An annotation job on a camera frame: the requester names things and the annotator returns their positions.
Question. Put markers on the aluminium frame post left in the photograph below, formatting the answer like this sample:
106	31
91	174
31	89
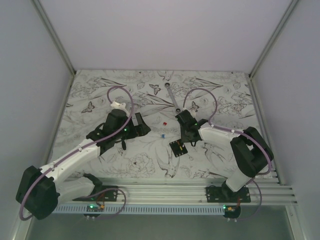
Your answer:
53	34

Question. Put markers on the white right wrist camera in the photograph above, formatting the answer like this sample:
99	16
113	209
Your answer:
193	113

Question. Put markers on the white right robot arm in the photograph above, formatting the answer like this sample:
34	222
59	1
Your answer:
252	154

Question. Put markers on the silver ratchet wrench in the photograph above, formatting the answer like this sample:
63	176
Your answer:
176	107

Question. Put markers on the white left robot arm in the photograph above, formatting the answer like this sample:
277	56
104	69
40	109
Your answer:
42	189

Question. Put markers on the black fuse box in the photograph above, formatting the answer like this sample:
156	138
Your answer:
174	147

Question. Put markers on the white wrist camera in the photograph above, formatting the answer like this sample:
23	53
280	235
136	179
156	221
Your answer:
193	113
119	106

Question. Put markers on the white slotted cable duct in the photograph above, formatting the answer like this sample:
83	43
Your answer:
140	209

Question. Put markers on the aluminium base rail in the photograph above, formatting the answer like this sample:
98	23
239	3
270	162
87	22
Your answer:
192	190

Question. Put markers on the aluminium frame post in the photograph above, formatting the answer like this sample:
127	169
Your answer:
274	36
53	34

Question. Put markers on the aluminium frame post right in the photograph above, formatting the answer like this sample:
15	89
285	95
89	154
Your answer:
274	36

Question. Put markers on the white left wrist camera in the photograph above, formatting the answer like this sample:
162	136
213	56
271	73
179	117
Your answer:
119	106

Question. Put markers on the black mounting plate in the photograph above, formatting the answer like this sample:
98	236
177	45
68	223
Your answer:
217	194
109	193

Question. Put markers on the black handled screwdriver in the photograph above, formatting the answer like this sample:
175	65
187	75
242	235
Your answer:
123	144

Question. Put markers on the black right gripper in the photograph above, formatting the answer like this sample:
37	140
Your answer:
185	139

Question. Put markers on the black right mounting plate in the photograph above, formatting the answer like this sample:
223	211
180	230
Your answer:
217	194

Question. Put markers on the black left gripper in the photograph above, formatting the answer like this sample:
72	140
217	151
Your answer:
140	130

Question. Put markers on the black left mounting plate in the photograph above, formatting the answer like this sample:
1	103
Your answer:
109	193

